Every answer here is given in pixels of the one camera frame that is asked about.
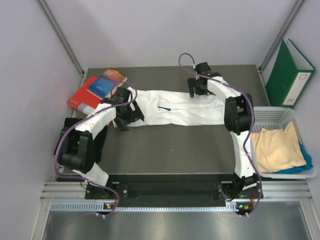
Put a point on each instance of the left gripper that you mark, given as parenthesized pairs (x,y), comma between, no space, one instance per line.
(135,115)

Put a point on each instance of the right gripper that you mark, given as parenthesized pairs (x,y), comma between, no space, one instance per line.
(192,82)

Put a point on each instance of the white flower print t-shirt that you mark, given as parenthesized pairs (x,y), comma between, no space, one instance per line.
(161,107)

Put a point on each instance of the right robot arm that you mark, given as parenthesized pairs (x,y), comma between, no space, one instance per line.
(238,119)

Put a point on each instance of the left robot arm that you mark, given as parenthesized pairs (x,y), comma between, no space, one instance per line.
(79,147)

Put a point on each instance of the folded black t-shirt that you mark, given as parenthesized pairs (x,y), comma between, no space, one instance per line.
(73,139)

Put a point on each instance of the small blue orange book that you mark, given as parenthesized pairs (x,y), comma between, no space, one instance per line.
(106,84)

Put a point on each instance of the large red book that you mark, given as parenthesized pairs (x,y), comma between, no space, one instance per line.
(83,100)

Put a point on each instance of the white plastic basket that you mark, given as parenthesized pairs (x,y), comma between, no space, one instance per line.
(275,118)

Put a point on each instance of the green lever arch binder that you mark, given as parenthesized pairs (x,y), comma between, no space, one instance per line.
(290,74)

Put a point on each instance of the peach orange t-shirt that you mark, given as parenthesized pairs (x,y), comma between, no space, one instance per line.
(278,149)

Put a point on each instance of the teal blue t-shirt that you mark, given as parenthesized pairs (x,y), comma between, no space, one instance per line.
(299,169)

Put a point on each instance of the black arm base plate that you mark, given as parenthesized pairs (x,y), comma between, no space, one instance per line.
(152,191)

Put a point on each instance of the grey slotted cable duct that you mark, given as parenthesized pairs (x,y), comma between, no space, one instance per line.
(103,207)

